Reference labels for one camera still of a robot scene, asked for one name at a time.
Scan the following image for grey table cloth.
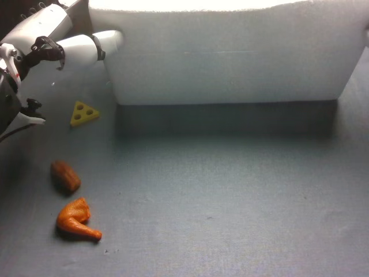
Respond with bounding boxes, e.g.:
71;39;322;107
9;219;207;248
0;34;369;277

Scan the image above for orange toy chicken drumstick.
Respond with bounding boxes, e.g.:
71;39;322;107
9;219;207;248
56;197;103;242

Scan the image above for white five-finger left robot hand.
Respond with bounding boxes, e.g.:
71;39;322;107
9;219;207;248
0;0;125;72

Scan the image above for yellow triangle block three holes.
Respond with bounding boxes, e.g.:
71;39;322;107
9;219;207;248
70;100;102;128

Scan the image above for white foam lid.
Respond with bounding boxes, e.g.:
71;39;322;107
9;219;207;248
88;2;369;56

